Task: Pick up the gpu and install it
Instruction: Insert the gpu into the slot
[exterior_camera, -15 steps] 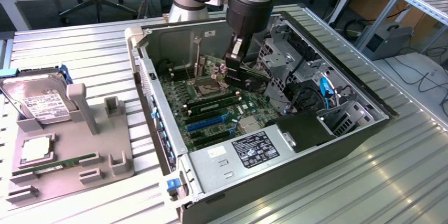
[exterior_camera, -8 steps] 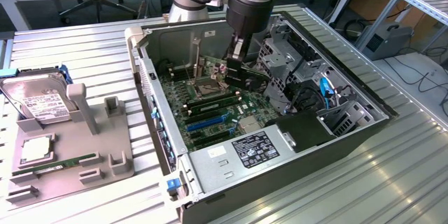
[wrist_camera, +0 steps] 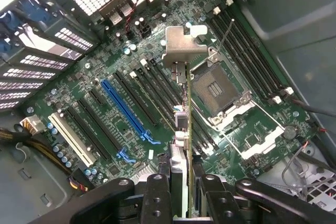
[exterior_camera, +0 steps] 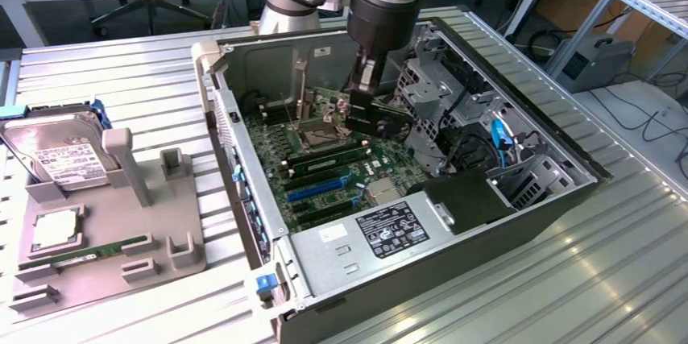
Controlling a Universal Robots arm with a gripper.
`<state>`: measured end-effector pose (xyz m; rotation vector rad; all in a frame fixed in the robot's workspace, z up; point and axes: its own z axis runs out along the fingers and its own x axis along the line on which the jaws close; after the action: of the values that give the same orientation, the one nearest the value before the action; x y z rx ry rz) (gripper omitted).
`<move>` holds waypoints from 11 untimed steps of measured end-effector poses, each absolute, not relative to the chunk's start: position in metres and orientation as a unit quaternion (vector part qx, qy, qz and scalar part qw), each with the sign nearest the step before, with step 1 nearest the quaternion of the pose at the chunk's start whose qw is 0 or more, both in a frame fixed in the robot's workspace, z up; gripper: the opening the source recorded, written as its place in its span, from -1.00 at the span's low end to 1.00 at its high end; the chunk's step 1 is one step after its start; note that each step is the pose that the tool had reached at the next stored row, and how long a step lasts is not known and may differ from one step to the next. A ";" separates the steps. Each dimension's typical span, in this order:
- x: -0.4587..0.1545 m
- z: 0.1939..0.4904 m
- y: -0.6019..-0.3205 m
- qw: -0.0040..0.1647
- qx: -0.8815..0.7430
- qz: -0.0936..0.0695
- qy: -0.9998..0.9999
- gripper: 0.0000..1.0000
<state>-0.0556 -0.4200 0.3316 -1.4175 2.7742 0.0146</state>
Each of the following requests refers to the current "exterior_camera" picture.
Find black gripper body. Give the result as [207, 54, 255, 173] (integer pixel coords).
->
[347, 0, 424, 55]

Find black and green graphics card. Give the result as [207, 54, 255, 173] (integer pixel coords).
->
[292, 60, 416, 143]

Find thin metal locking lever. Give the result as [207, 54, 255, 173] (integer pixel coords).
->
[280, 93, 298, 128]

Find silver perforated drive cage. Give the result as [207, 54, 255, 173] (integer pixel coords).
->
[390, 52, 486, 178]

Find CPU socket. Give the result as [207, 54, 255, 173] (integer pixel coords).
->
[294, 121, 352, 152]

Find black RAM slot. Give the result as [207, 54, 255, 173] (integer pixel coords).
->
[286, 140, 364, 162]
[258, 98, 298, 116]
[262, 109, 298, 126]

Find green motherboard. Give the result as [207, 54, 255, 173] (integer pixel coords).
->
[239, 89, 435, 236]

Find green RAM stick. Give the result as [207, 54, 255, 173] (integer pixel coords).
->
[282, 145, 374, 179]
[19, 234, 151, 272]

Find black expansion slot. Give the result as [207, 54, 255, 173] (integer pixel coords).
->
[292, 201, 360, 229]
[282, 169, 346, 193]

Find blue expansion slot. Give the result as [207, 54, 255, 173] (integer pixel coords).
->
[286, 177, 354, 203]

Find silver chipset heatsink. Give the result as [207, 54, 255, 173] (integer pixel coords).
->
[368, 181, 403, 205]

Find black office chair base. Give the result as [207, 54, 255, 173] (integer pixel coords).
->
[88, 0, 212, 38]

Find silver disk bay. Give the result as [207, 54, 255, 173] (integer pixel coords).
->
[486, 153, 575, 211]

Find grey power supply with label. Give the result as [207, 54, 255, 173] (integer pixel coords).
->
[276, 189, 459, 299]

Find blue case latch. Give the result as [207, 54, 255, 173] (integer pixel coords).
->
[254, 274, 279, 293]

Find grey parts rack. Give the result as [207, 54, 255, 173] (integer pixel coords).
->
[8, 126, 210, 325]

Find silver hard disk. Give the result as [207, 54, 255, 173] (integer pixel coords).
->
[0, 112, 123, 193]

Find open black PC case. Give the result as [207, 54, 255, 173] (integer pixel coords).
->
[192, 16, 614, 344]

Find blue disk carrier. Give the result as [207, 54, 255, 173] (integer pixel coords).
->
[0, 95, 114, 150]

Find silver CPU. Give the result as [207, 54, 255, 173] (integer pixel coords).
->
[31, 209, 83, 251]

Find black power wire bundle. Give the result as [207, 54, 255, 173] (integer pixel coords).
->
[436, 122, 499, 172]

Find coiled black cable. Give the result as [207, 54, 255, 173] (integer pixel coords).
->
[527, 28, 564, 60]

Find blue wire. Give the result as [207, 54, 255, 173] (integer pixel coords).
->
[488, 117, 514, 171]

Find grey machine with handle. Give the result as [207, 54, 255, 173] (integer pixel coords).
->
[552, 32, 636, 94]

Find aluminium frame table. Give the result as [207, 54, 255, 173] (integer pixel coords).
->
[543, 0, 688, 83]

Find black floor cable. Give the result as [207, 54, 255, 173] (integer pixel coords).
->
[588, 88, 688, 144]

